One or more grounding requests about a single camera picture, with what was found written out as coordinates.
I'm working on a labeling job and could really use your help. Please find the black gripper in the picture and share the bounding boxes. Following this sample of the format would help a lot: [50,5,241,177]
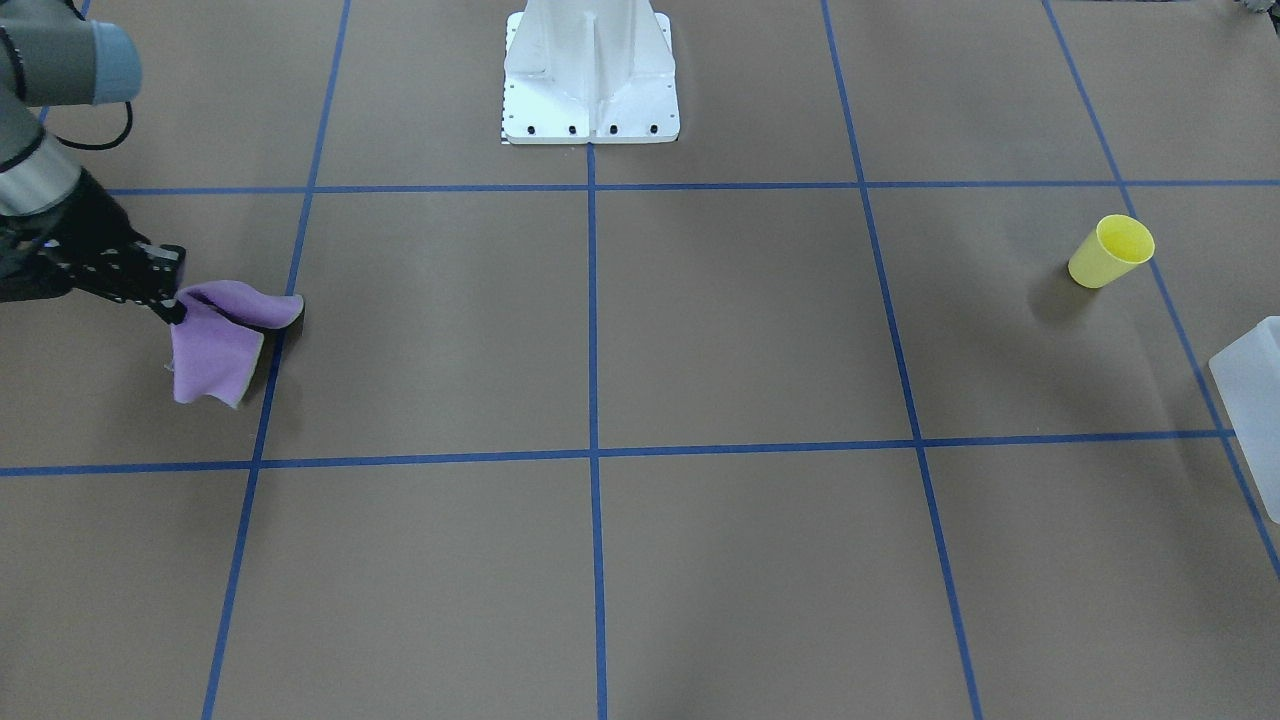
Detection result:
[1,170,187,325]

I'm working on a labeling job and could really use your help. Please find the purple microfiber cloth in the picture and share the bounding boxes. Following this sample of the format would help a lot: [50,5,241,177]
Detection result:
[170,281,305,407]

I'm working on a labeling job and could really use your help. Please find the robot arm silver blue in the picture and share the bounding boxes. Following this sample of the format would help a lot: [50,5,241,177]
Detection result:
[1,1,186,325]

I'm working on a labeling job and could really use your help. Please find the clear plastic storage box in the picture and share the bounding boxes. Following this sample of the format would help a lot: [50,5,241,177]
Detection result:
[1210,316,1279,523]

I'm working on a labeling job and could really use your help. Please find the yellow plastic cup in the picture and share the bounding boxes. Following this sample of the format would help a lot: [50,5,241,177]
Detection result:
[1068,214,1155,290]

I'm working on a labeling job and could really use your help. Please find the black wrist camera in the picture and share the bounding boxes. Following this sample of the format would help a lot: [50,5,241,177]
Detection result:
[134,241,187,300]

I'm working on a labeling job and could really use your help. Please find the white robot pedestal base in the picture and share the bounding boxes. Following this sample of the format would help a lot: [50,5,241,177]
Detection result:
[500,1,681,145]

